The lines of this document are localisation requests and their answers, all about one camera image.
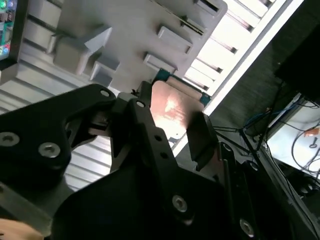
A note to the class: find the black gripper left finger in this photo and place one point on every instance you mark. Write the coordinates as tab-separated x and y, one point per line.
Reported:
30	130

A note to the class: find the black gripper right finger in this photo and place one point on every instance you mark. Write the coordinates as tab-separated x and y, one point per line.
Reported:
202	142

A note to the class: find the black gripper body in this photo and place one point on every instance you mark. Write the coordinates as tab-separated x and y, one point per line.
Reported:
112	212

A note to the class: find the silver CPU green board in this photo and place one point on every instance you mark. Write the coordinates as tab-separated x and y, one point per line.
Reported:
172	107

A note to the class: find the person's bare hand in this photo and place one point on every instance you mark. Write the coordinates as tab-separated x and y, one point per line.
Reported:
15	231

